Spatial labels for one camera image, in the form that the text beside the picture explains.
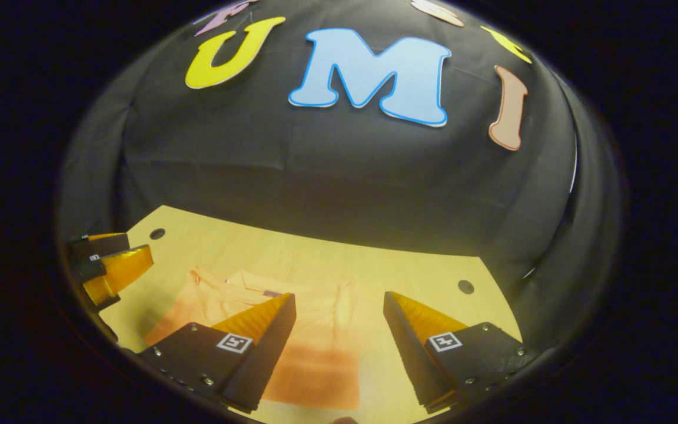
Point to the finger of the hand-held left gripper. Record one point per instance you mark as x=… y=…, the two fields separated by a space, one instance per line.
x=106 y=244
x=89 y=270

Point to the orange T-shirt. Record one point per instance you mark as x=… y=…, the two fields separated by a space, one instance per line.
x=315 y=365

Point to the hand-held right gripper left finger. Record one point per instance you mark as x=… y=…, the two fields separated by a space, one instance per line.
x=265 y=359

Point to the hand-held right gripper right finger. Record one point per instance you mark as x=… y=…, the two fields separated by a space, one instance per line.
x=406 y=359

